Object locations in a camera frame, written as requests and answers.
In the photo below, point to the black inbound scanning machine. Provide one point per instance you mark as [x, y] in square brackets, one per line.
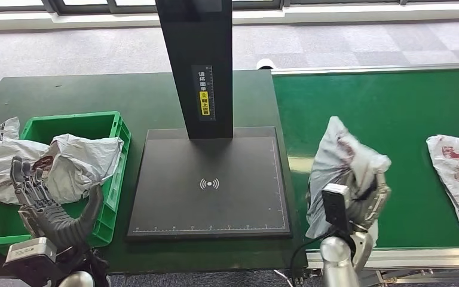
[213, 206]

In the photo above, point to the green plastic crate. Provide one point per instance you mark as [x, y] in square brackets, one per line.
[83, 126]

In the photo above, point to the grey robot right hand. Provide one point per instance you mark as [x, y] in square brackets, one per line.
[376, 210]

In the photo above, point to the green conveyor belt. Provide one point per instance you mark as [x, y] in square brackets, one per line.
[392, 103]

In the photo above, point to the yellow and white column label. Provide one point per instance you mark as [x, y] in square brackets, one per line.
[204, 103]

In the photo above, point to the dark window frame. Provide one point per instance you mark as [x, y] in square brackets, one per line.
[95, 8]

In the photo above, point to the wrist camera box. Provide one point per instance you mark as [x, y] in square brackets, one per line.
[336, 206]
[31, 253]

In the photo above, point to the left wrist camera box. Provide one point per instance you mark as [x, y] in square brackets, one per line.
[31, 253]

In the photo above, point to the metal conveyor support bracket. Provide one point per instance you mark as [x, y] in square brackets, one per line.
[411, 278]

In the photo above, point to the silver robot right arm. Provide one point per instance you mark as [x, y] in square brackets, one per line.
[334, 257]

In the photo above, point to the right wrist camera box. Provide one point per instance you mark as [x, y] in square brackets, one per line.
[336, 206]

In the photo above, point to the white roll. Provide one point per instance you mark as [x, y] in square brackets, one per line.
[266, 64]

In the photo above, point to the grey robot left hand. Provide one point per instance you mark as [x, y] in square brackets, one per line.
[55, 226]

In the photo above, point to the aluminium conveyor side rail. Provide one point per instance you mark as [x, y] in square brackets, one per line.
[411, 258]
[372, 69]

